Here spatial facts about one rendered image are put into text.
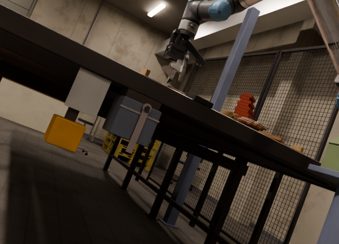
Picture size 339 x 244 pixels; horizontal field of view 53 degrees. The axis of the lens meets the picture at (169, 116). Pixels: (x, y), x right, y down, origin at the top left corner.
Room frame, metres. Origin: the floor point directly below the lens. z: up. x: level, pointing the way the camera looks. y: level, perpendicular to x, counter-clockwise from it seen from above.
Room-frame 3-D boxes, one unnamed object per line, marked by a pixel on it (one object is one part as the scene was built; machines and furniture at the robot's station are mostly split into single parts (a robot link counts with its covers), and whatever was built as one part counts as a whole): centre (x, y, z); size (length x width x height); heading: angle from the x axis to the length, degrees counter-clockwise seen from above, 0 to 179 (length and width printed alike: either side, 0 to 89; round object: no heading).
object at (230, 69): (3.50, -0.40, 1.20); 0.17 x 0.17 x 2.40; 25
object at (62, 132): (1.01, 0.27, 0.74); 0.09 x 0.08 x 0.24; 115
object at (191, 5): (1.31, 0.07, 1.27); 0.09 x 0.08 x 0.11; 45
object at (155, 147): (8.29, 0.65, 0.50); 1.41 x 1.01 x 1.00; 21
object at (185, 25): (1.32, 0.06, 1.19); 0.08 x 0.08 x 0.05
